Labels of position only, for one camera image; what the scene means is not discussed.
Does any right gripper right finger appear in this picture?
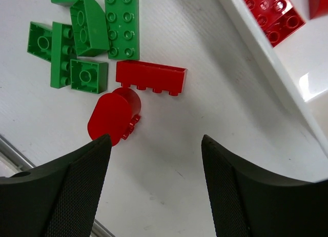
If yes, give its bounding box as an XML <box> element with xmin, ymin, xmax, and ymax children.
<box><xmin>201</xmin><ymin>135</ymin><xmax>327</xmax><ymax>236</ymax></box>

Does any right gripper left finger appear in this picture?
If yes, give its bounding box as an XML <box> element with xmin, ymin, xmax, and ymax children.
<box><xmin>0</xmin><ymin>133</ymin><xmax>113</xmax><ymax>237</ymax></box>

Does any red rounded lego brick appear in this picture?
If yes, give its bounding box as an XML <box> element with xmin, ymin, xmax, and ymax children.
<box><xmin>87</xmin><ymin>87</ymin><xmax>141</xmax><ymax>146</ymax></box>

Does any green small lego brick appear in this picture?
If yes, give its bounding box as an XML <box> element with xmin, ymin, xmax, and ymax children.
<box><xmin>27</xmin><ymin>22</ymin><xmax>52</xmax><ymax>62</ymax></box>
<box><xmin>70</xmin><ymin>59</ymin><xmax>108</xmax><ymax>94</ymax></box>

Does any red long lego brick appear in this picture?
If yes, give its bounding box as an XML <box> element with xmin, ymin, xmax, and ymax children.
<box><xmin>116</xmin><ymin>60</ymin><xmax>188</xmax><ymax>96</ymax></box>

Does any white three-compartment tray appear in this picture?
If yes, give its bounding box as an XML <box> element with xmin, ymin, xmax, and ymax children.
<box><xmin>212</xmin><ymin>0</ymin><xmax>328</xmax><ymax>158</ymax></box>

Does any green thin lego brick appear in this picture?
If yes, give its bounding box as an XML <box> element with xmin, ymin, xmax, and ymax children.
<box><xmin>50</xmin><ymin>22</ymin><xmax>76</xmax><ymax>89</ymax></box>

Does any green curved lego brick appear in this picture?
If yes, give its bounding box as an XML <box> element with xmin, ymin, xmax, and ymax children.
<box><xmin>70</xmin><ymin>0</ymin><xmax>110</xmax><ymax>57</ymax></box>

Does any red square lego brick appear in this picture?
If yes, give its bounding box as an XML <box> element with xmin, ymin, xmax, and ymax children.
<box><xmin>244</xmin><ymin>0</ymin><xmax>305</xmax><ymax>47</ymax></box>

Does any green lego plate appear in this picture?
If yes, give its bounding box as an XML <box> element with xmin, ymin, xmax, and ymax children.
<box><xmin>105</xmin><ymin>0</ymin><xmax>140</xmax><ymax>60</ymax></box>

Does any red sloped lego brick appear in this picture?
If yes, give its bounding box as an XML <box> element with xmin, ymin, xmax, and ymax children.
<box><xmin>309</xmin><ymin>0</ymin><xmax>328</xmax><ymax>19</ymax></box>

